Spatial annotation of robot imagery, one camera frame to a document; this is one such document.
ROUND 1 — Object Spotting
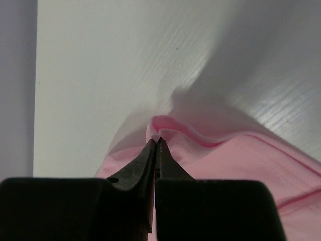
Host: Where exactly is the pink t-shirt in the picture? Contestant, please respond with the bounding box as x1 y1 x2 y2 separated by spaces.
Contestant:
95 115 321 241

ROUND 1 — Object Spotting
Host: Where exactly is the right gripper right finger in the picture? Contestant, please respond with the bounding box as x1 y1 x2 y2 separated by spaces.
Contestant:
155 138 193 180

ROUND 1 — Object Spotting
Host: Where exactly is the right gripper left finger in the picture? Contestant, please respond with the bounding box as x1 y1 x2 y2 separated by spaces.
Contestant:
107 139 157 233

